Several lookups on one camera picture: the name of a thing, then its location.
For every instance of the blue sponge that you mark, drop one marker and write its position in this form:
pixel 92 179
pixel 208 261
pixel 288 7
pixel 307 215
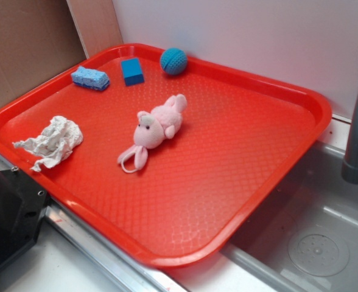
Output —
pixel 90 78

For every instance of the brown cardboard panel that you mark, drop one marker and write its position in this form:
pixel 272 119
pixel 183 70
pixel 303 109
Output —
pixel 38 40

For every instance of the blue crocheted ball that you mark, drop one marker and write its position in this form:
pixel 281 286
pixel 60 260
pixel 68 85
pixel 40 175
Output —
pixel 173 61

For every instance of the blue rectangular block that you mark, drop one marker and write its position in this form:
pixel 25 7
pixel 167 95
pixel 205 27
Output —
pixel 132 72

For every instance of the grey sink basin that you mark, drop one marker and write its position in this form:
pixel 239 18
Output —
pixel 303 237

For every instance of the red plastic tray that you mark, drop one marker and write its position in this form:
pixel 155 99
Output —
pixel 241 134

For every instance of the crumpled white paper towel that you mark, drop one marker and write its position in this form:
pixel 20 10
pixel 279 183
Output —
pixel 55 143

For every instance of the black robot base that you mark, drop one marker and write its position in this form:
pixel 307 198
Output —
pixel 22 207

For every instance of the pink plush bunny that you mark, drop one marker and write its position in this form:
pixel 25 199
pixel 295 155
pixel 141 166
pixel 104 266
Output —
pixel 162 123

